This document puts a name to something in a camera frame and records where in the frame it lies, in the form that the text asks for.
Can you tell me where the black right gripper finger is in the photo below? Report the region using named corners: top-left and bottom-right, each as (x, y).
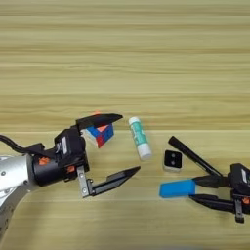
top-left (190, 174), bottom-right (232, 189)
top-left (187, 193), bottom-right (236, 215)

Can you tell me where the black box with white label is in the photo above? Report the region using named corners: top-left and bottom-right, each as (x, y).
top-left (231, 164), bottom-right (250, 196)
top-left (53, 127), bottom-right (88, 165)

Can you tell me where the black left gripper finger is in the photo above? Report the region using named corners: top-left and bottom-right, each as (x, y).
top-left (75, 112), bottom-right (124, 132)
top-left (87, 165), bottom-right (142, 197)

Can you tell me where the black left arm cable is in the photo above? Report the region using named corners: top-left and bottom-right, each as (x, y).
top-left (0, 134), bottom-right (47, 156)

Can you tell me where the white green glue stick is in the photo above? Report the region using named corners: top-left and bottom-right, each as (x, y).
top-left (128, 116), bottom-right (153, 162)

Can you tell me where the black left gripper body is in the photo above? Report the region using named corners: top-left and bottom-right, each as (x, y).
top-left (31, 151), bottom-right (91, 199)

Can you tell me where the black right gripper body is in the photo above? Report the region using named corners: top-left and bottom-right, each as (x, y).
top-left (229, 162), bottom-right (250, 225)

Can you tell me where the blue rectangular eraser block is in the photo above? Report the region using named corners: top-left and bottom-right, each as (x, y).
top-left (158, 179), bottom-right (197, 199)

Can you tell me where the multicolour puzzle cube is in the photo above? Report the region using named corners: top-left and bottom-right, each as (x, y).
top-left (80, 110), bottom-right (115, 149)

